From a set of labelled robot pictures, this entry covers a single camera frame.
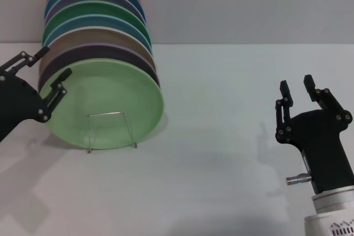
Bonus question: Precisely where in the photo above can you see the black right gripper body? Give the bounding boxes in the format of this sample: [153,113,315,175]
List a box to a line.
[278,108,354,194]

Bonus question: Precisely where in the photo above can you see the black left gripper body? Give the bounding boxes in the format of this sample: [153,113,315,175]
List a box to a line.
[0,73,45,143]

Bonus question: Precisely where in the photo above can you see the light green plate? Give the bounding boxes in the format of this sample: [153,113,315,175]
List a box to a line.
[40,58,165,150]

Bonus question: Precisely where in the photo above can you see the lilac plate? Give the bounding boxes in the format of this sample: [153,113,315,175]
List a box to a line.
[37,44,161,93]

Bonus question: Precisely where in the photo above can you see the beige plate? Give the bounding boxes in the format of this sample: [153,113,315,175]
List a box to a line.
[38,27,157,82]

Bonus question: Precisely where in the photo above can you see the light blue plate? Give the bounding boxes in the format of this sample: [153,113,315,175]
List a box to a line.
[41,14,153,57]

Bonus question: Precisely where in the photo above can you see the dark green plate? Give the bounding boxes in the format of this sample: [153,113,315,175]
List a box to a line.
[41,0,152,46]

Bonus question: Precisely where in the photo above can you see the silver cable connector plug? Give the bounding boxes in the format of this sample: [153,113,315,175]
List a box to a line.
[286,173,312,186]

